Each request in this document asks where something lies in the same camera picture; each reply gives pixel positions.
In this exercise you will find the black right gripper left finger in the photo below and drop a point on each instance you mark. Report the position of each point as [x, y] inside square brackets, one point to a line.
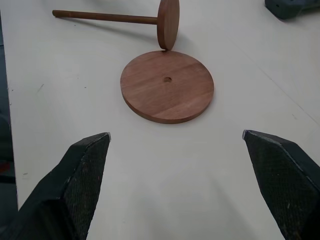
[62, 190]

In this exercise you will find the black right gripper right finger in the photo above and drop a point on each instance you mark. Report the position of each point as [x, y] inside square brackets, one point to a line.
[287, 180]

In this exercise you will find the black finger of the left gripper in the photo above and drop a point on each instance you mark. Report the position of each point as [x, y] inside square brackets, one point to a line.
[287, 8]

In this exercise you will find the wooden rod with disc base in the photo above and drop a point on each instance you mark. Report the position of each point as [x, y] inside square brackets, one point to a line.
[168, 23]

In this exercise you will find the round wooden base with hole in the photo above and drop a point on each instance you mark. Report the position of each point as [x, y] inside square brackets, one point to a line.
[167, 86]

